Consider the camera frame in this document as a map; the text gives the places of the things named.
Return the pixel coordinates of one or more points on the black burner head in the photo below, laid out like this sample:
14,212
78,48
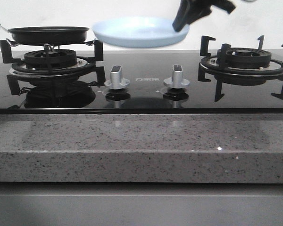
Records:
247,58
59,58

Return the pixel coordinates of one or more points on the black glass gas cooktop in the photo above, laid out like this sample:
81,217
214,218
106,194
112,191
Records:
146,93

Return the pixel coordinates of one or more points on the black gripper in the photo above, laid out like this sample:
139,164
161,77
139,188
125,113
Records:
192,10

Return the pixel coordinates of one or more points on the black frying pan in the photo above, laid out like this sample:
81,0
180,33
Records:
53,35

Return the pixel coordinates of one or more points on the right black burner head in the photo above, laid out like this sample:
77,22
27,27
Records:
247,58

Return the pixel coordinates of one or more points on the left black burner head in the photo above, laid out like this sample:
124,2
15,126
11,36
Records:
59,58

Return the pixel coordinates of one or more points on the left silver stove knob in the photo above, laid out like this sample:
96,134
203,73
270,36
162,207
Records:
117,81

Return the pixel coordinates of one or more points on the grey cabinet front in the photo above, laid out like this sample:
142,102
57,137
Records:
24,204

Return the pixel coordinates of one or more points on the light blue round plate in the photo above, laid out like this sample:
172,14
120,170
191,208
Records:
138,32

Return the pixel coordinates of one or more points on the right silver stove knob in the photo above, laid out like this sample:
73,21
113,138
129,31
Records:
176,81

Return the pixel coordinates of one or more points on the silver stove knob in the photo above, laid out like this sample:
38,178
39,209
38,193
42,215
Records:
176,81
117,81

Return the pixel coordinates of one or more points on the left black burner grate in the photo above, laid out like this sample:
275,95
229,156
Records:
52,78

